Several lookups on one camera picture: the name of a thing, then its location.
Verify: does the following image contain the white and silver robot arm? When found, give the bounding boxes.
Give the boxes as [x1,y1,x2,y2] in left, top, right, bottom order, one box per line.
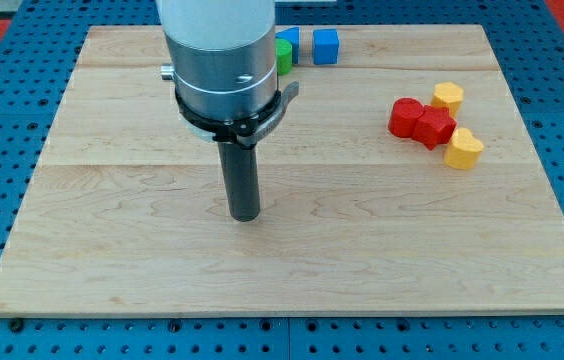
[156,0,279,141]

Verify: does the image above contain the blue block behind arm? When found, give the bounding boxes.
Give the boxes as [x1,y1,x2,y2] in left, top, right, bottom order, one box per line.
[276,27,300,64]

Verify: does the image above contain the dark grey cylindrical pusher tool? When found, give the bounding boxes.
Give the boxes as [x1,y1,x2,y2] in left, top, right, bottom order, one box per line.
[218,143,261,222]

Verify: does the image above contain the green cylinder block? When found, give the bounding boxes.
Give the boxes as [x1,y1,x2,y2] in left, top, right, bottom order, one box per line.
[276,38,293,76]

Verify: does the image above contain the red cylinder block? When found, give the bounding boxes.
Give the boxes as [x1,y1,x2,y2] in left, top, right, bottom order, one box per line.
[388,97,424,138]

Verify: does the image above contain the blue cube block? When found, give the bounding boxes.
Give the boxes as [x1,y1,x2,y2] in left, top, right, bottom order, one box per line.
[313,29,340,65]

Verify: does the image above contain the light wooden board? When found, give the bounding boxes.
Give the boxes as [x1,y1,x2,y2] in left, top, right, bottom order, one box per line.
[0,25,564,318]

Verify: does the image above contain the red star block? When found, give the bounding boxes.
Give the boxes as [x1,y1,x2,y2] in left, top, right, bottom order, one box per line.
[411,105,457,150]

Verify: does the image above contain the yellow heart block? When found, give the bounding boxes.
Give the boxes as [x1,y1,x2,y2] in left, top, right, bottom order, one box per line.
[443,127,485,170]

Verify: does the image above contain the yellow hexagon block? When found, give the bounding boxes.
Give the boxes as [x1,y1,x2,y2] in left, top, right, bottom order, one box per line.
[430,82,464,118]

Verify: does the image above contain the black clamp ring with lever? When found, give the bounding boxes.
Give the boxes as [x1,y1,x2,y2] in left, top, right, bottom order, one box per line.
[174,81,301,150]

